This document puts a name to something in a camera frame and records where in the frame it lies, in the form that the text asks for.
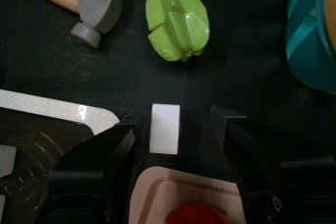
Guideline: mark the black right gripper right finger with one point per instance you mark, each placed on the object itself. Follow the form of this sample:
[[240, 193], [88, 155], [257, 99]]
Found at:
[[270, 169]]

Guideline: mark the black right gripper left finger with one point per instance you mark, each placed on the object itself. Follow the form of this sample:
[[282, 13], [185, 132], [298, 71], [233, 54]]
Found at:
[[98, 165]]

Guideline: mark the white sushi piece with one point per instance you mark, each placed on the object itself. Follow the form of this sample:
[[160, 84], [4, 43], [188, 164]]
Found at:
[[164, 129]]

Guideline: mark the red toy piece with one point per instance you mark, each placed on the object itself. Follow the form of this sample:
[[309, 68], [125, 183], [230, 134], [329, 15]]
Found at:
[[198, 213]]

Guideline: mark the black plate with white rim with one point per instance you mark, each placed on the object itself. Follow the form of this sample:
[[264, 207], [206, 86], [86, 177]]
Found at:
[[38, 142]]

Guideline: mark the pink toy tray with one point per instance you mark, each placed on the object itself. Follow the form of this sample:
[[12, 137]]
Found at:
[[184, 192]]

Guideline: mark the teal striped bowl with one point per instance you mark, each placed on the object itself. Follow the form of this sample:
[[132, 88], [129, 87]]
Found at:
[[310, 34]]

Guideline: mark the green toy star fruit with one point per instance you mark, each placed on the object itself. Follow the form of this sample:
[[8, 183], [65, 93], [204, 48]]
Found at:
[[177, 21]]

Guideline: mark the wooden toy hammer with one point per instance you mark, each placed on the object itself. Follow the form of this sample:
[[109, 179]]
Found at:
[[89, 7]]

